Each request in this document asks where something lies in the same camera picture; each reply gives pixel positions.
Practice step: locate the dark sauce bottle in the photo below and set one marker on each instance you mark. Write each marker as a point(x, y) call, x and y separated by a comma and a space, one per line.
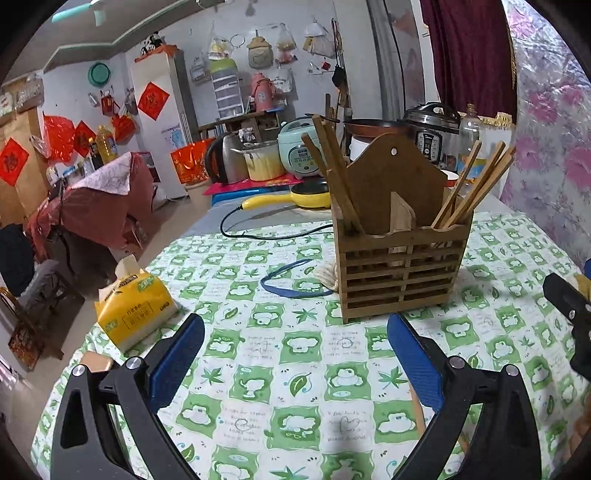
point(96, 154)

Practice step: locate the red gift bag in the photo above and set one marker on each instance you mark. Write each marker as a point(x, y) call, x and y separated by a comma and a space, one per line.
point(191, 161)

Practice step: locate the red white bowl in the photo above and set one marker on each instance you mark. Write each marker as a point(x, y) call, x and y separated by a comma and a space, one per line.
point(451, 176)

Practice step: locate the white fridge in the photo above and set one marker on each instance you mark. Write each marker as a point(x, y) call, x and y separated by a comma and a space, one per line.
point(161, 152)

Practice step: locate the floral pink wrapped mattress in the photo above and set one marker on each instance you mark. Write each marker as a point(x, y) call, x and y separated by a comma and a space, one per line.
point(554, 138)

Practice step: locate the green plastic basin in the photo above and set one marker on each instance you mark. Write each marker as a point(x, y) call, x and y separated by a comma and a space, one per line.
point(99, 74)

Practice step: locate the pink patterned cloth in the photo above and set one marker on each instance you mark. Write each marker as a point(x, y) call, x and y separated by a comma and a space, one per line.
point(106, 175)

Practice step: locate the clear plastic bottle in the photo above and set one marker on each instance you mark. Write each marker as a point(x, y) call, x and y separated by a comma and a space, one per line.
point(471, 138)

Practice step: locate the copper frying pan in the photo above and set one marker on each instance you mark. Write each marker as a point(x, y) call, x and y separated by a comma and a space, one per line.
point(374, 125)

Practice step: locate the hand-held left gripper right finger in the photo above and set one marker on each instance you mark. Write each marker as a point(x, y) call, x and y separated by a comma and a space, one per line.
point(415, 360)

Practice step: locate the red paper square decoration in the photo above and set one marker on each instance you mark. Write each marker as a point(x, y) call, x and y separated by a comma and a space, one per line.
point(13, 161)
point(153, 101)

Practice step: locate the pile of wooden chopsticks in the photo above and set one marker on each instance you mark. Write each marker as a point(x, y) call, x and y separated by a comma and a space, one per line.
point(489, 180)

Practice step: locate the panda plush toy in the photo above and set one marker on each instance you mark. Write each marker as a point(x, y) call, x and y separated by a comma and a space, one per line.
point(151, 44)

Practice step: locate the dark red curtain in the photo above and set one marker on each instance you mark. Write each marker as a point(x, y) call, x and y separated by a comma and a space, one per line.
point(466, 55)

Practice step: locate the plastic drawer unit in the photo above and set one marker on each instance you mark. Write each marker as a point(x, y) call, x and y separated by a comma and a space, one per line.
point(227, 90)

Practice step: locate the pink thermos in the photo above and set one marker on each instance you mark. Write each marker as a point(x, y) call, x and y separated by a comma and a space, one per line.
point(264, 92)

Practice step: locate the long wooden chopstick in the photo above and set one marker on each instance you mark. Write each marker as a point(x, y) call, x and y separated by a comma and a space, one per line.
point(464, 173)
point(330, 147)

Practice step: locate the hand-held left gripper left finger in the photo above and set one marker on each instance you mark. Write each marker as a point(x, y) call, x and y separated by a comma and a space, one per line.
point(178, 360)

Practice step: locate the olive plush toy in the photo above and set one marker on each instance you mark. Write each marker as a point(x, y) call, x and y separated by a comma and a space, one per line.
point(582, 286)

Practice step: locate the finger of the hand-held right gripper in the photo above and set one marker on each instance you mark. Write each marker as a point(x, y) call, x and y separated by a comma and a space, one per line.
point(561, 293)
point(588, 270)

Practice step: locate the tan flat board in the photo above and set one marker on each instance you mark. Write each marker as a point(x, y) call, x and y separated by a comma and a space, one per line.
point(97, 362)

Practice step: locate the magenta placemat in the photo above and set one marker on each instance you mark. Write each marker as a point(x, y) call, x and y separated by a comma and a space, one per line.
point(240, 186)

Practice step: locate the yellow cooking oil bottle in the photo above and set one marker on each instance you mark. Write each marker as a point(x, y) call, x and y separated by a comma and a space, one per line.
point(106, 145)

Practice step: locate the maroon cloth cover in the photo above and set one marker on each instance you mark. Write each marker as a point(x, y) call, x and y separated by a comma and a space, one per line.
point(92, 217)

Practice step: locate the mint rice cooker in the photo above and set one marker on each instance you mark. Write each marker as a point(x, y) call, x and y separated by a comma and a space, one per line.
point(300, 147)

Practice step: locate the slatted wooden chopstick holder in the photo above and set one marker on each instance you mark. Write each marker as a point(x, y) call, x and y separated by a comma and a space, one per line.
point(397, 277)

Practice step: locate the beige knitted cloth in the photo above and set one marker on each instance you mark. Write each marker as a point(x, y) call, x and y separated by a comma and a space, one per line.
point(328, 277)

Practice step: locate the yellow pot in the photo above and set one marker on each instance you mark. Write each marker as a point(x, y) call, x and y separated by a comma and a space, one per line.
point(263, 164)

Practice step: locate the red plastic bag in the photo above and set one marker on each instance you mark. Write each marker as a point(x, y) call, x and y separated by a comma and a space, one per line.
point(57, 138)

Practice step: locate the green white printed tablecloth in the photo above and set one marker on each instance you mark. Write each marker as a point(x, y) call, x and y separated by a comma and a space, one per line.
point(295, 332)

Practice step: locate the yellow tissue pack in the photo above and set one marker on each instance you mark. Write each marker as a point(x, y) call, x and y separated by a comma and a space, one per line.
point(134, 309)

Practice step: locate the yellow electric pan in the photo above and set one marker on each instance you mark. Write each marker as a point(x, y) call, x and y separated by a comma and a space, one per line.
point(295, 198)

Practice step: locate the black silver pressure cooker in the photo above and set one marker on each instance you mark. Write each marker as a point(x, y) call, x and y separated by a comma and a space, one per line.
point(429, 134)

